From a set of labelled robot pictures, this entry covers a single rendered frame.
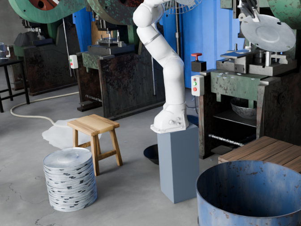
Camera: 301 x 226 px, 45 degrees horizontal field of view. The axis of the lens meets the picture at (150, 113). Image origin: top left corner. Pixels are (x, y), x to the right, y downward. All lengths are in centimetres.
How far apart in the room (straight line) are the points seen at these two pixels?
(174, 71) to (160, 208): 80
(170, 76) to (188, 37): 263
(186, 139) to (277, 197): 65
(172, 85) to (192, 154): 43
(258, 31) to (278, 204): 89
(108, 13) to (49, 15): 176
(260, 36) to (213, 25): 219
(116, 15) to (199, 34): 133
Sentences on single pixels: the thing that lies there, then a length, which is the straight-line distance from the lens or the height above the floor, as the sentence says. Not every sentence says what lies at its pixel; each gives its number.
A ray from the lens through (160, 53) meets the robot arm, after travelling 194.
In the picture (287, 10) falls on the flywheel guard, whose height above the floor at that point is 105.
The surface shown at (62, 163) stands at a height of 28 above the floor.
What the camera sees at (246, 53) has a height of 78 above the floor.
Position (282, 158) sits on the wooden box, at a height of 35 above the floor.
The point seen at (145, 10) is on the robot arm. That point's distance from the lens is 184.
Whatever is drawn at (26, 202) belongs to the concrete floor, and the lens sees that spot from 244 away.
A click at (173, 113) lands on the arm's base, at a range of 200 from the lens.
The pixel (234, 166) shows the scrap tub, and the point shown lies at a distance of 160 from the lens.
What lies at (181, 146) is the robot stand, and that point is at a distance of 205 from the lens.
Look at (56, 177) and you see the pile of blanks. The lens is 215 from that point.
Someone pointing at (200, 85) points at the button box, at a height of 57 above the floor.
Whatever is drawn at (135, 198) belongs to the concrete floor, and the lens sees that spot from 227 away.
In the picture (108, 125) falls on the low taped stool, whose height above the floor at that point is 33.
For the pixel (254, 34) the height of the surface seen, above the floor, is 94.
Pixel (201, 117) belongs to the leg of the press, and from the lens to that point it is 260.
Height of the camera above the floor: 118
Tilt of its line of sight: 18 degrees down
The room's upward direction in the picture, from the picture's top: 4 degrees counter-clockwise
